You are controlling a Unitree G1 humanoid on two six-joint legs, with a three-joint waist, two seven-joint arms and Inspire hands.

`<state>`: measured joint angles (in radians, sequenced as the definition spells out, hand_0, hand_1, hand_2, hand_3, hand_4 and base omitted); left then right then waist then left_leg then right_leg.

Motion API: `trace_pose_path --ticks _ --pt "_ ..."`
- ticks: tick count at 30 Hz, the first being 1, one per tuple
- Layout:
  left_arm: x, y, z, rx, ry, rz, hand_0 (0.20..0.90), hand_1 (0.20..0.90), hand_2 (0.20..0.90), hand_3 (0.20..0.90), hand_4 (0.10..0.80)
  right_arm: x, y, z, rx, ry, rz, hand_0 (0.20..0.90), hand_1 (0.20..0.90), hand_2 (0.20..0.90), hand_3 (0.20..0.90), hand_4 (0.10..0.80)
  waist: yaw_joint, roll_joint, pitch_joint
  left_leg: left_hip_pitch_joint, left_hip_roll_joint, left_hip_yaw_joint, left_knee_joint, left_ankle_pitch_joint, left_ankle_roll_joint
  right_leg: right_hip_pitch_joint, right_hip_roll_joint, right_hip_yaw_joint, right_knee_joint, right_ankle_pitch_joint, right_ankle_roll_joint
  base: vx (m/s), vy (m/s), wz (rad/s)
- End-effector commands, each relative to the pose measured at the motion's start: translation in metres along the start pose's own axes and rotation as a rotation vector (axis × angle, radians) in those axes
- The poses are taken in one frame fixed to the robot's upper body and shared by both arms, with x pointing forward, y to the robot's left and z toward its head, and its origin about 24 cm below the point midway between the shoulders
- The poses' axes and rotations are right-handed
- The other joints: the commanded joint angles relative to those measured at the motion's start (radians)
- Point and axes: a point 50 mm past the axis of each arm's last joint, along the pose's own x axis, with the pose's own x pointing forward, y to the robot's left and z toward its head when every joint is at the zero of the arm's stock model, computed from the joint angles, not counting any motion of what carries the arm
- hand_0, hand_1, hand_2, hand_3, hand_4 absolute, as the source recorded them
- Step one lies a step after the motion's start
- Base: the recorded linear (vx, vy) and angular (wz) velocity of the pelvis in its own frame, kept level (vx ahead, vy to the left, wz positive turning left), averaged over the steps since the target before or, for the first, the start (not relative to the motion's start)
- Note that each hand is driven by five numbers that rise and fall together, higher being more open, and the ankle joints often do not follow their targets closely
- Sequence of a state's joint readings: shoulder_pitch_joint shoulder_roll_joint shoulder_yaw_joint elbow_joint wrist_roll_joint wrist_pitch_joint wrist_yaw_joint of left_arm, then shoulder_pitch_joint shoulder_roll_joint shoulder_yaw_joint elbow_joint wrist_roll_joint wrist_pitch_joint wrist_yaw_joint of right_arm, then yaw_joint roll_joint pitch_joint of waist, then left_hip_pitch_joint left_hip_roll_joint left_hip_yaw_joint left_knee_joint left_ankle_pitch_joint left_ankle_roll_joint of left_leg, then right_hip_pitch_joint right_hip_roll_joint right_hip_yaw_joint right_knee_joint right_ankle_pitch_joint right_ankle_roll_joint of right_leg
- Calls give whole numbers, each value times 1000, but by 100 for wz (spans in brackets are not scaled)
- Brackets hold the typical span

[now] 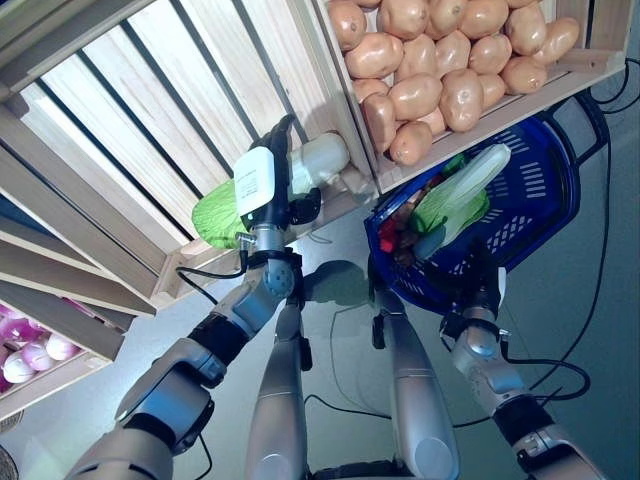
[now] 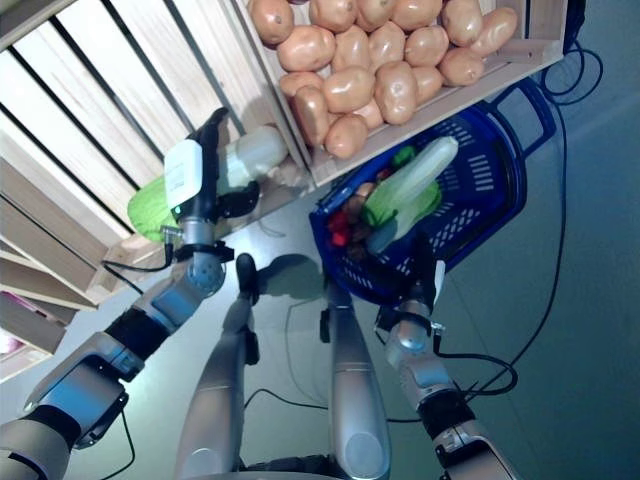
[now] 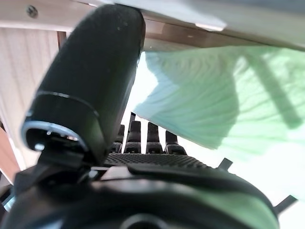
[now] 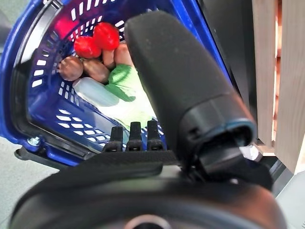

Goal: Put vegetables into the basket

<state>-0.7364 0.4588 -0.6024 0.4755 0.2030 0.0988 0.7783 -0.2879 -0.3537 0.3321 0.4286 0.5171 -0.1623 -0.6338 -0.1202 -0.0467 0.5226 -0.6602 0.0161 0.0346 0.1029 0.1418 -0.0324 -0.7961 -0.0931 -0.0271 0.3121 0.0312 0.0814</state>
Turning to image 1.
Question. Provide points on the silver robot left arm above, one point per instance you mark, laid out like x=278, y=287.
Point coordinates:
x=165, y=390

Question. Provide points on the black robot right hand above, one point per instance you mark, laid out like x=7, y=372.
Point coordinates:
x=482, y=285

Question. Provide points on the light wooden crate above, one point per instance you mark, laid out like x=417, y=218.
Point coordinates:
x=325, y=75
x=50, y=380
x=607, y=30

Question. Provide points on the black robot pelvis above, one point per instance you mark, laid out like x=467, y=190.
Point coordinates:
x=355, y=472

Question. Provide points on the green bell pepper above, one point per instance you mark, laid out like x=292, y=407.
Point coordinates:
x=454, y=165

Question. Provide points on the purple white turnip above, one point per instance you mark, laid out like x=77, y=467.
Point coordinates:
x=62, y=347
x=12, y=322
x=19, y=367

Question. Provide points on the silver robot right leg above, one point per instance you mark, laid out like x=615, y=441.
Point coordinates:
x=420, y=400

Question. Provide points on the blue plastic shopping basket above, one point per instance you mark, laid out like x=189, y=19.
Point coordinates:
x=540, y=200

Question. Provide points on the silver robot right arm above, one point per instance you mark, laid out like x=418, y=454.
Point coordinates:
x=480, y=350

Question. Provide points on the tan potato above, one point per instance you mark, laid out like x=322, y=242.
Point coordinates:
x=461, y=100
x=374, y=55
x=411, y=143
x=556, y=41
x=379, y=122
x=524, y=75
x=415, y=96
x=493, y=90

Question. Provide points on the grey ribbed basket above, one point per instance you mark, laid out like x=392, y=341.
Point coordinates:
x=10, y=422

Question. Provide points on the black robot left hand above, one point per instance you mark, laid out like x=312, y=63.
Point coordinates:
x=282, y=210

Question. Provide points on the red bell pepper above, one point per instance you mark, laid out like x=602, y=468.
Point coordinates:
x=389, y=237

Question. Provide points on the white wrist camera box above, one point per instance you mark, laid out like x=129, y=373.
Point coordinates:
x=255, y=180

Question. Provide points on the wooden display shelf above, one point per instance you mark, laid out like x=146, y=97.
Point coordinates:
x=75, y=285

